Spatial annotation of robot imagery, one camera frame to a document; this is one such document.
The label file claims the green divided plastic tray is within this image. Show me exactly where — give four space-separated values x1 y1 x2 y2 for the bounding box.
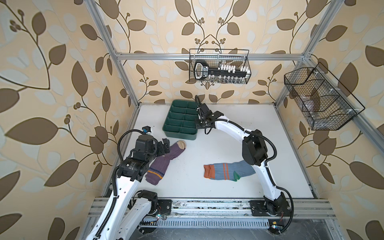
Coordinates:
162 100 199 141

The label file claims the purple sock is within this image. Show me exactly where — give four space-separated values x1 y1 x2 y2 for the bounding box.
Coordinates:
145 140 187 186

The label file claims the blue orange striped sock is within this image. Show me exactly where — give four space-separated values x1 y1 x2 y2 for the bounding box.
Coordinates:
204 161 256 182

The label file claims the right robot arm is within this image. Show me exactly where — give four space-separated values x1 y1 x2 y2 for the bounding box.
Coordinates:
195 95 295 235

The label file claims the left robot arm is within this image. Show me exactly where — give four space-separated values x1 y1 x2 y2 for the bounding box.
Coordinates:
87 126 170 240

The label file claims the black socket set holder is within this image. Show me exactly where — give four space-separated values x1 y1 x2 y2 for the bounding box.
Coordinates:
193 60 251 80

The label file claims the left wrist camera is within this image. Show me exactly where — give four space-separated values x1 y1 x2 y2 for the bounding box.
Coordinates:
142 126 152 134

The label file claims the back wire basket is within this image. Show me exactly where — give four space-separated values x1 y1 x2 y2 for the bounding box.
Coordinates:
189 48 252 85

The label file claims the wire basket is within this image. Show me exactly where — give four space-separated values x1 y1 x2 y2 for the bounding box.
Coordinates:
284 62 366 131
189 48 252 85

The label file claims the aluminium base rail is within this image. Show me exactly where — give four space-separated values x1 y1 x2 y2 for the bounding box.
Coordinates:
86 197 338 230

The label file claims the right wire basket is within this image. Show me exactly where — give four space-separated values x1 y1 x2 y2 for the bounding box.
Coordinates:
284 62 366 131

